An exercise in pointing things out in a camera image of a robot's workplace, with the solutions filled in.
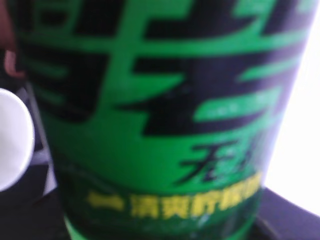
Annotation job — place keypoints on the green Sprite bottle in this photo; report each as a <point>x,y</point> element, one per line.
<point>161,115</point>

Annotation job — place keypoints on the white blueberry yogurt carton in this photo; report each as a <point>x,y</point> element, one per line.
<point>17,139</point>

